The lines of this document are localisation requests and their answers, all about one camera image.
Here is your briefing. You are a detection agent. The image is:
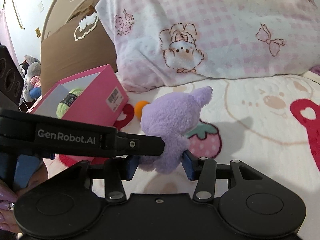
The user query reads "pink storage box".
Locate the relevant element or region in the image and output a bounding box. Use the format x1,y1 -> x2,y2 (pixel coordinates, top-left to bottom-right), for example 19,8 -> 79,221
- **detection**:
27,64 -> 130,165

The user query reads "bear pattern blanket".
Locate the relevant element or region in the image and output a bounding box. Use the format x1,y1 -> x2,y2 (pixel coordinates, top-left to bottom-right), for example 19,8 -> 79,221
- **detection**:
128,75 -> 319,200

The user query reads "purple plush toy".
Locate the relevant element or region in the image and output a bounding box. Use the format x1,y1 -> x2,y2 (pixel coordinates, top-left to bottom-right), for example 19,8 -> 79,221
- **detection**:
139,86 -> 213,174

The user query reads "orange ball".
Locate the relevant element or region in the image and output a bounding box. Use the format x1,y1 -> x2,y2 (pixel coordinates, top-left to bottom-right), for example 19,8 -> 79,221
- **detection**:
134,100 -> 150,120

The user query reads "brown pillow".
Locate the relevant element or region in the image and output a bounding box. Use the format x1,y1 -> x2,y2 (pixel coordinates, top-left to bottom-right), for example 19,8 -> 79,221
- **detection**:
41,5 -> 117,95

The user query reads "green yarn ball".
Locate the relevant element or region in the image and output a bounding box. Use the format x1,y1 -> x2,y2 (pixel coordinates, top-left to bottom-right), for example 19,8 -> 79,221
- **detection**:
56,88 -> 84,119

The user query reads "grey plush toy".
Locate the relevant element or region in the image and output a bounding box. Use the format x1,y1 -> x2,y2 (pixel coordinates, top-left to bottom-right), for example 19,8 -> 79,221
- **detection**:
21,55 -> 41,102

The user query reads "left hand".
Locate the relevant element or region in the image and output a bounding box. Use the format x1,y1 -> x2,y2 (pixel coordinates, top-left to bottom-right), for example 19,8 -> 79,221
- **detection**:
0,164 -> 48,233

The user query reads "pink checked pillow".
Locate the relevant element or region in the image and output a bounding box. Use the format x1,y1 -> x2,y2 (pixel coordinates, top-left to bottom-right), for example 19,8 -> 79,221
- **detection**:
95,0 -> 319,92

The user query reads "beige headboard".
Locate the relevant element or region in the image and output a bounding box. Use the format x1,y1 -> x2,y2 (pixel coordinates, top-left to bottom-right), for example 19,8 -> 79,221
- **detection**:
41,0 -> 126,41

